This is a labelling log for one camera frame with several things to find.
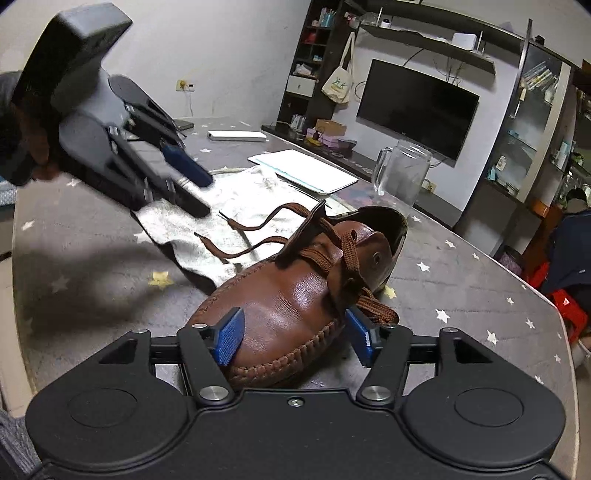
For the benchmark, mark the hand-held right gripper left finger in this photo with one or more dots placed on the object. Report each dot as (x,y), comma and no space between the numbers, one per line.
(228,337)

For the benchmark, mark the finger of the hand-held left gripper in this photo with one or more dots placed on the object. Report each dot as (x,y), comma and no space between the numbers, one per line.
(184,201)
(189,166)

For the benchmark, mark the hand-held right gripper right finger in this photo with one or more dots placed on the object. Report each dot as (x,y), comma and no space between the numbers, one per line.
(360,334)

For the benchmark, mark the brown leather shoe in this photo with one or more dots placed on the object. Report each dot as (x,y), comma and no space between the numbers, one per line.
(277,300)

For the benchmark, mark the brown shoelace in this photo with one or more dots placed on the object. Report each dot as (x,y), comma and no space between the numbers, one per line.
(348,251)

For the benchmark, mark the person's left hand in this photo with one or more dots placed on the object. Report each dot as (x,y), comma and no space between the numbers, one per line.
(34,143)

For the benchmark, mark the white cloth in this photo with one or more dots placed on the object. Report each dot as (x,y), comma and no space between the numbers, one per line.
(184,230)

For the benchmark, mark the white long box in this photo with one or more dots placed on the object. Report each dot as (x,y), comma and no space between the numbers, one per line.
(235,136)

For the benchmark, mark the white paper sheets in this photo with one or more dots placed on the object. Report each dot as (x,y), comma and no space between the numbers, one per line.
(300,170)

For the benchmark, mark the grey star-patterned table cover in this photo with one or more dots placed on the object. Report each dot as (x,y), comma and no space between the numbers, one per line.
(461,286)

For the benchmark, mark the pink flat boxes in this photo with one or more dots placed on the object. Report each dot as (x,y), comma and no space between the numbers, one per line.
(332,141)

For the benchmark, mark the clear glass jar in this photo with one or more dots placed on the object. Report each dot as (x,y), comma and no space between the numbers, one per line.
(401,175)

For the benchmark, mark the purple patterned waste bin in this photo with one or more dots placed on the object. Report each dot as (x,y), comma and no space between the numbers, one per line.
(511,262)

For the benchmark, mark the white tote bag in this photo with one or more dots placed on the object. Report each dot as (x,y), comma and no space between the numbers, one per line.
(338,85)

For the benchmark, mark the dark open shelf unit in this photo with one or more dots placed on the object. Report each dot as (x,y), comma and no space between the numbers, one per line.
(332,69)

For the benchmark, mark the black television console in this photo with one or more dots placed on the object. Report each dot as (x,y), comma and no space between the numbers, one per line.
(364,159)

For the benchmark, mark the red plastic stool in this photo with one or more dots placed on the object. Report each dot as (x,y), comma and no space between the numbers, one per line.
(558,302)

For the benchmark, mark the black television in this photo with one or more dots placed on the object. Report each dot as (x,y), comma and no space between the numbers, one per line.
(415,110)

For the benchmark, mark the glass display cabinet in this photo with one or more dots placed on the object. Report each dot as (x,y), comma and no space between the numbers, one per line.
(531,138)

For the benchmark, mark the white router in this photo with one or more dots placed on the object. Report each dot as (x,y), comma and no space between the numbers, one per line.
(465,41)

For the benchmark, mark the white wall socket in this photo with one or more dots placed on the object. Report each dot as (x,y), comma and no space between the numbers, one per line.
(183,85)

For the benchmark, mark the white security camera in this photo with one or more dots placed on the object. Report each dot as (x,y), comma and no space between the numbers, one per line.
(385,22)

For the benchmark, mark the black wall shelf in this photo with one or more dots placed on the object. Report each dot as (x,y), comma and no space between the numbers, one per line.
(425,44)

